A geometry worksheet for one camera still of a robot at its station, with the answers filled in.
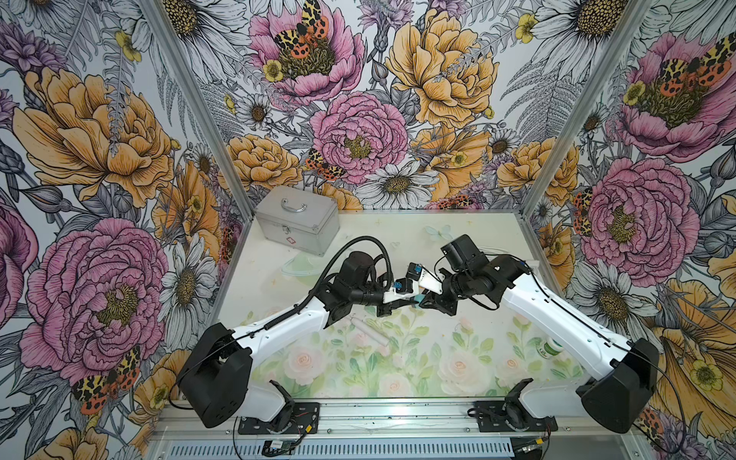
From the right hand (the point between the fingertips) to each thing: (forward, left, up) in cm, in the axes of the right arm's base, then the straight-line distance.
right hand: (428, 303), depth 75 cm
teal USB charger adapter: (+1, +2, +2) cm, 3 cm away
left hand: (+1, +4, 0) cm, 4 cm away
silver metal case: (+36, +38, -3) cm, 52 cm away
